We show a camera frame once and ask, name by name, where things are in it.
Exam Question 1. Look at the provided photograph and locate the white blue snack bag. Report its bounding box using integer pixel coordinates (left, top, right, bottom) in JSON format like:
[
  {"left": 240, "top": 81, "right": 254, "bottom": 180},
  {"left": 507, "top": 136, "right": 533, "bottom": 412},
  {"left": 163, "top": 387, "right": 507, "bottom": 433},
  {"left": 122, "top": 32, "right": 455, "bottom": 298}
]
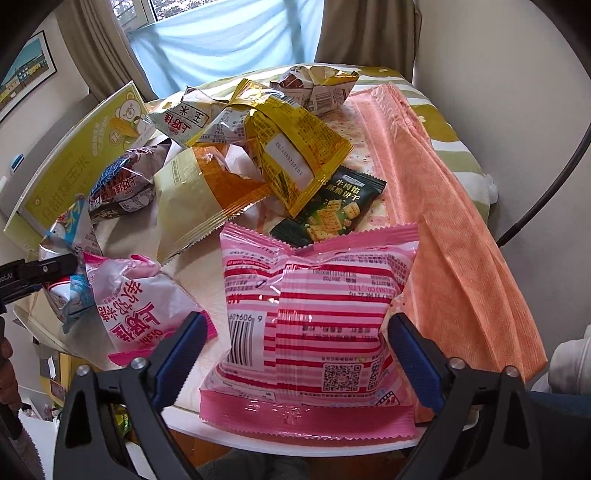
[{"left": 38, "top": 194, "right": 102, "bottom": 334}]

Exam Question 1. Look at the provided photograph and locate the pink white snack bag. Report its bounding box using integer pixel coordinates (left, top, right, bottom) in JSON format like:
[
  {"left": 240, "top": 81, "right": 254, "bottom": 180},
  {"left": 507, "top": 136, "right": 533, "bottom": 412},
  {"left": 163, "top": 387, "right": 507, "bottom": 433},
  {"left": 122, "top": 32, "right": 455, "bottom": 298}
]
[{"left": 83, "top": 253, "right": 206, "bottom": 367}]

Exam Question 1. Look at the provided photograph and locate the brown sponge cake bag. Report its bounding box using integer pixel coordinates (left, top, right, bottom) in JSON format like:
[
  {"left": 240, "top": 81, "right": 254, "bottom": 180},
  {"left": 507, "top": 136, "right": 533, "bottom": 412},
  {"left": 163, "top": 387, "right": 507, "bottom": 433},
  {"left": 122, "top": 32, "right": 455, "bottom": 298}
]
[{"left": 87, "top": 140, "right": 171, "bottom": 224}]

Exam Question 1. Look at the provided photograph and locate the pink striped snack bag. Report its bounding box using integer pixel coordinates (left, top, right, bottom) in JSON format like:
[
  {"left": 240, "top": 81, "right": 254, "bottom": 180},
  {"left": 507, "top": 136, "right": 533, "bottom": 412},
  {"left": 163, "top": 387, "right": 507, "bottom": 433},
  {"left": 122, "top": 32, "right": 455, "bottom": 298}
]
[{"left": 199, "top": 224, "right": 419, "bottom": 441}]

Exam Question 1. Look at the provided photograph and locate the cream orange snack bag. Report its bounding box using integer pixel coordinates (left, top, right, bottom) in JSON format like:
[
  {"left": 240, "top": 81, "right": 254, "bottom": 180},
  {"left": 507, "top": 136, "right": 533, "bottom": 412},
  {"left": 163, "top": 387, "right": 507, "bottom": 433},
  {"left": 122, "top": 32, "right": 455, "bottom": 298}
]
[{"left": 153, "top": 144, "right": 271, "bottom": 264}]

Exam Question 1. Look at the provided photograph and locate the person's left hand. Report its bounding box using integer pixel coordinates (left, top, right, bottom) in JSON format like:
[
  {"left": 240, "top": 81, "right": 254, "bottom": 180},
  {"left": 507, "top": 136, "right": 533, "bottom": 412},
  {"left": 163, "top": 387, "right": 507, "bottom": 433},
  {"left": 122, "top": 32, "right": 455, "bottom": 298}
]
[{"left": 0, "top": 338, "right": 22, "bottom": 412}]

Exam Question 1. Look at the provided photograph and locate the orange towel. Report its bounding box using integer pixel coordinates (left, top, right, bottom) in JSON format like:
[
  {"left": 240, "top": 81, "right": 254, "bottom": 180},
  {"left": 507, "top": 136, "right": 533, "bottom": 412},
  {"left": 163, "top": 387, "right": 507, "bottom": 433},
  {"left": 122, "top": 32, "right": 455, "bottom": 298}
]
[{"left": 322, "top": 82, "right": 548, "bottom": 423}]

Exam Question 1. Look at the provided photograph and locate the green cardboard box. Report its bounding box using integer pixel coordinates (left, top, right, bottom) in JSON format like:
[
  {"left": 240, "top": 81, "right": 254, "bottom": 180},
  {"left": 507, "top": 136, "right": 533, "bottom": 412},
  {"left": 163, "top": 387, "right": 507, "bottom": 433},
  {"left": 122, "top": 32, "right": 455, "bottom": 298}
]
[{"left": 4, "top": 81, "right": 155, "bottom": 253}]

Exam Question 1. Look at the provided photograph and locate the framed picture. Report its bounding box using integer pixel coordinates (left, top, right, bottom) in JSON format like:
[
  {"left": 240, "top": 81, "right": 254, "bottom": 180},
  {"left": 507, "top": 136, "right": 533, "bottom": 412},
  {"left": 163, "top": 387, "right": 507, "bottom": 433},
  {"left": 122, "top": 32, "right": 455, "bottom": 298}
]
[{"left": 0, "top": 30, "right": 57, "bottom": 121}]

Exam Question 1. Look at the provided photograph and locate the white corn snack bag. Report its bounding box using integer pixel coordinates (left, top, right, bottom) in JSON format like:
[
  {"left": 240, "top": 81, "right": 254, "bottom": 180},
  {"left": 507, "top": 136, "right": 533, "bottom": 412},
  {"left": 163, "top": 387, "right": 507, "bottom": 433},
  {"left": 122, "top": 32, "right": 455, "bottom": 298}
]
[{"left": 147, "top": 87, "right": 228, "bottom": 146}]

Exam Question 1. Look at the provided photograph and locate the left brown curtain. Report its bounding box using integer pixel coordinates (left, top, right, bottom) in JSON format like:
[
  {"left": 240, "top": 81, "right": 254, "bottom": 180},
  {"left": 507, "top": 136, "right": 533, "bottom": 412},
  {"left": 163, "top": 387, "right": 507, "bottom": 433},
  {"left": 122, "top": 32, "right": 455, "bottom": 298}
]
[{"left": 55, "top": 0, "right": 156, "bottom": 101}]

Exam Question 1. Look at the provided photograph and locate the brown curtain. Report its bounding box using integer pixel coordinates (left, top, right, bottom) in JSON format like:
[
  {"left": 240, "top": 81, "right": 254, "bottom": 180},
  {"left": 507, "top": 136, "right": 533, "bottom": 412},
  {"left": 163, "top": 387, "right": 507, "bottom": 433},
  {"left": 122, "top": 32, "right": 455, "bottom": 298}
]
[
  {"left": 315, "top": 0, "right": 422, "bottom": 80},
  {"left": 55, "top": 0, "right": 156, "bottom": 101}
]

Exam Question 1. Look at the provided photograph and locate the dark green cracker packet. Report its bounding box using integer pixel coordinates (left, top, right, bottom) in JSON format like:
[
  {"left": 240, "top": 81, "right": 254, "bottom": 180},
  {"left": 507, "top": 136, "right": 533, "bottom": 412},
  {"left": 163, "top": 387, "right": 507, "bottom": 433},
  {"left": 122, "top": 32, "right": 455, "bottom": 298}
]
[{"left": 270, "top": 166, "right": 387, "bottom": 247}]

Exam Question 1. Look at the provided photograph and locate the light blue window cloth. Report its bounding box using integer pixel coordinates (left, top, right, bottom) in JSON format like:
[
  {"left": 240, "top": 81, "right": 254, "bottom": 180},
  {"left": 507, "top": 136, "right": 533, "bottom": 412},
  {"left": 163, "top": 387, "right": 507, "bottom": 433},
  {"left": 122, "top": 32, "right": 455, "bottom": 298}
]
[{"left": 127, "top": 0, "right": 324, "bottom": 98}]

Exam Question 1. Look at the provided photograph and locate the window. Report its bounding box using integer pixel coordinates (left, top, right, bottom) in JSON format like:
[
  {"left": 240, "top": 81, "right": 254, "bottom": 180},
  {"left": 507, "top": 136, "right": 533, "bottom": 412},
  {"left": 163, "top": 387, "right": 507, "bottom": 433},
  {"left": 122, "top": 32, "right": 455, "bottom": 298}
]
[{"left": 110, "top": 0, "right": 211, "bottom": 32}]

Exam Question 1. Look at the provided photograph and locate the yellow snack bag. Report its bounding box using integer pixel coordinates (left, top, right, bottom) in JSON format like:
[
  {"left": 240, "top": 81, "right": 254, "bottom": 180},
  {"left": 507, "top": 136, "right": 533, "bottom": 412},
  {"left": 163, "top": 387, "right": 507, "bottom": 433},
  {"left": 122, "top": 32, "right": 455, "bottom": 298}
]
[{"left": 187, "top": 78, "right": 353, "bottom": 217}]

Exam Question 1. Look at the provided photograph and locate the crumpled yellow red bag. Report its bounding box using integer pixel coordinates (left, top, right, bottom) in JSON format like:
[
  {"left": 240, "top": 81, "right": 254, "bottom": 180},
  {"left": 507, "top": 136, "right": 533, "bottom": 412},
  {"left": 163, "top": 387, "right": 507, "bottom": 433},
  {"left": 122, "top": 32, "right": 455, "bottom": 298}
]
[{"left": 270, "top": 65, "right": 360, "bottom": 115}]

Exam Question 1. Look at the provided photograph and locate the right brown curtain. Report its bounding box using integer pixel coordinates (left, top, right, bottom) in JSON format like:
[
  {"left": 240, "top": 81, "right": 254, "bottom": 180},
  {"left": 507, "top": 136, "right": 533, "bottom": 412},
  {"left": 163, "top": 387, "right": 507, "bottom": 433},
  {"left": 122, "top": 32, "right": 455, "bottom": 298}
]
[{"left": 315, "top": 0, "right": 422, "bottom": 80}]

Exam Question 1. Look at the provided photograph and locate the black cable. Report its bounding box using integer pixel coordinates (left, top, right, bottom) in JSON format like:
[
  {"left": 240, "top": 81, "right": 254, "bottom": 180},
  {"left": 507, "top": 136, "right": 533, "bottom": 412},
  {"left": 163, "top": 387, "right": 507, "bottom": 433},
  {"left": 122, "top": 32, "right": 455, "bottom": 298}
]
[{"left": 496, "top": 133, "right": 591, "bottom": 248}]

